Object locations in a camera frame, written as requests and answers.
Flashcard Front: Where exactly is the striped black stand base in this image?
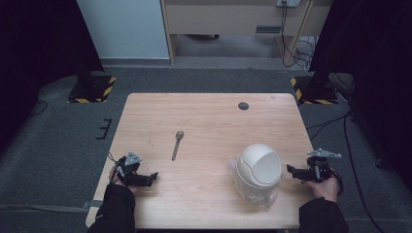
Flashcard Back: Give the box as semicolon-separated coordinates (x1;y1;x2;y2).
290;75;340;106
66;74;118;105

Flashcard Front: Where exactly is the right gripper dark cable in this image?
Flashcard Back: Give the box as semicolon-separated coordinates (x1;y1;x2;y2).
330;170;345;197

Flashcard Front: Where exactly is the black floor cable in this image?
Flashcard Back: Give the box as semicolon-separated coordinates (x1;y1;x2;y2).
305;110;387;233
29;99;49;118

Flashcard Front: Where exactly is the black curtain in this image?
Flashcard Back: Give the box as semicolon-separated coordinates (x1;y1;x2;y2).
0;0;105;150
309;0;412;192

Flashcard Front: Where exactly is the person's right hand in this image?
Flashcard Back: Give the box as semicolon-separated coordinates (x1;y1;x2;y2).
303;176;340;204

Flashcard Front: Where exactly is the white swing-lid trash bin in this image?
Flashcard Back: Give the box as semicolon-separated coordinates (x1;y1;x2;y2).
234;143;283;199

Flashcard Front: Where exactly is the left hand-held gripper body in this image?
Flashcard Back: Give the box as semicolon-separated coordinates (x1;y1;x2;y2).
115;150;144;187

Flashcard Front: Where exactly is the person's left hand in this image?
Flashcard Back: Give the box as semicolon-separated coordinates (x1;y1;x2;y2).
109;165;136;193

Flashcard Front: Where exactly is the black hanging cable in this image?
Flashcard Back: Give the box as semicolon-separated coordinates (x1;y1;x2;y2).
280;0;314;69

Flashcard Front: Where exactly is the white panel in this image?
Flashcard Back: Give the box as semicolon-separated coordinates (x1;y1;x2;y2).
76;0;171;60

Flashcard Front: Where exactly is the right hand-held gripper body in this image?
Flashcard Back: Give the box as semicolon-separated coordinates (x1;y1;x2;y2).
305;148;343;183

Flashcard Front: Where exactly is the grey wall socket box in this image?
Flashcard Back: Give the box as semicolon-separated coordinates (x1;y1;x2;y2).
275;0;301;9

